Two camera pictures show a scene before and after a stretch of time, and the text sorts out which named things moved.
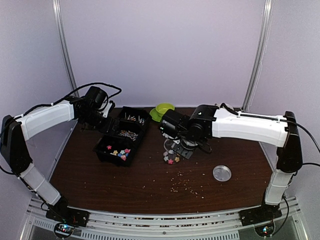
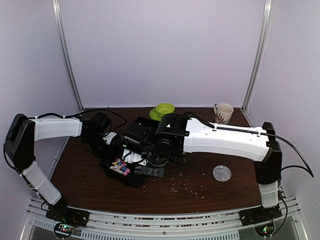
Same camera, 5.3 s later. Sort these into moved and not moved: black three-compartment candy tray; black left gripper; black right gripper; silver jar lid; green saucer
Moved: black left gripper; black right gripper; black three-compartment candy tray
Not moved: green saucer; silver jar lid
